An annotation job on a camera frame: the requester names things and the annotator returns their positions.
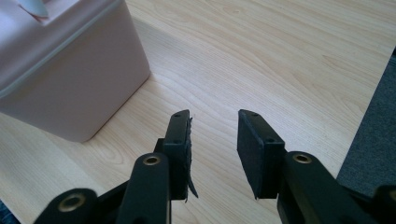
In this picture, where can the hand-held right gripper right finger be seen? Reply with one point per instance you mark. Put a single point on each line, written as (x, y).
(255, 155)

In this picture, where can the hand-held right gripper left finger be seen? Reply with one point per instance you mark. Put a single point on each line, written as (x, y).
(178, 155)

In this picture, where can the pink tissue box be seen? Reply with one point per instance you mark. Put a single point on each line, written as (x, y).
(77, 77)

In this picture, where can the pale tissue sheet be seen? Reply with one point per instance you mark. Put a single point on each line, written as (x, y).
(34, 7)

